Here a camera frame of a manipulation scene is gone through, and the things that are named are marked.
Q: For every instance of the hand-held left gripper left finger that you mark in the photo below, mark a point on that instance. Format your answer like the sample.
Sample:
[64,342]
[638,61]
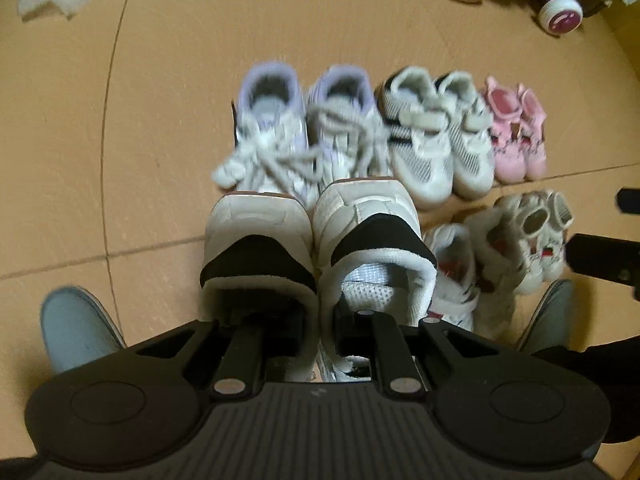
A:
[240,355]

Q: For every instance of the white sneaker maroon trim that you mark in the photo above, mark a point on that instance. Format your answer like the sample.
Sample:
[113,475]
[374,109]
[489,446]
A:
[492,260]
[452,275]

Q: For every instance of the lavender white lace sneaker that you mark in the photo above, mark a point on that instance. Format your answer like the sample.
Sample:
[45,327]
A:
[345,120]
[270,125]

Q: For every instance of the white mesh sneaker black stripes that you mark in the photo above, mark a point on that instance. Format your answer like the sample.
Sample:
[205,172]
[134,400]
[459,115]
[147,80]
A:
[467,130]
[415,135]

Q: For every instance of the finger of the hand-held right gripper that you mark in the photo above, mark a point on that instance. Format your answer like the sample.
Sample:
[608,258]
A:
[629,200]
[600,260]

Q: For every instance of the pink patterned sock shoe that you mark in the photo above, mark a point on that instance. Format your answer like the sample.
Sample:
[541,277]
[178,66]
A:
[534,127]
[505,130]

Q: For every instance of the light blue slipper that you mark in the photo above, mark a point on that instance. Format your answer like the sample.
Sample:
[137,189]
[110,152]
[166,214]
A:
[550,310]
[75,325]

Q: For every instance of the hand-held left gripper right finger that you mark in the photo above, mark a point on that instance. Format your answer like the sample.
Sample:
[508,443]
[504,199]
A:
[385,355]

